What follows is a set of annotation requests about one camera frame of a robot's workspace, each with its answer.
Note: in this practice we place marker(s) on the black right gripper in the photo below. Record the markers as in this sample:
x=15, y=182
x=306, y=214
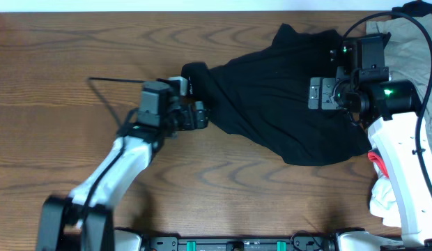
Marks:
x=329, y=85

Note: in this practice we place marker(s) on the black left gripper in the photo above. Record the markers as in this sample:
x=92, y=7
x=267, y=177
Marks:
x=185, y=112

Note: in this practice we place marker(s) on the black t-shirt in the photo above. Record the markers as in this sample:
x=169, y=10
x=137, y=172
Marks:
x=263, y=96

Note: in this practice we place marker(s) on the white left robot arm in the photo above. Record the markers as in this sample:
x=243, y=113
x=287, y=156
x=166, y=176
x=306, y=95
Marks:
x=84, y=219

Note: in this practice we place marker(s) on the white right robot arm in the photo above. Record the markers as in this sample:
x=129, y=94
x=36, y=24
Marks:
x=390, y=111

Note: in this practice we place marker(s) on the red and black garment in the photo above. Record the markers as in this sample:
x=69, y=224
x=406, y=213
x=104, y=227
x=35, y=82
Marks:
x=379, y=165

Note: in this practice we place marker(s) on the khaki folded garment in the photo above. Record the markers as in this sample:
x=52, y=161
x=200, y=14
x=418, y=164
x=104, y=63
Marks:
x=407, y=56

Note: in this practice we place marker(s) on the white garment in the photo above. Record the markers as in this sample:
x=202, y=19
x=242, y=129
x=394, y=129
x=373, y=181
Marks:
x=383, y=203

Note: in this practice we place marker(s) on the black garment at corner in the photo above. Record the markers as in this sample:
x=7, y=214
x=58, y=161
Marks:
x=416, y=8

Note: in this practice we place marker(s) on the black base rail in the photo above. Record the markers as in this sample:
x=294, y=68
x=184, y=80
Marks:
x=237, y=244

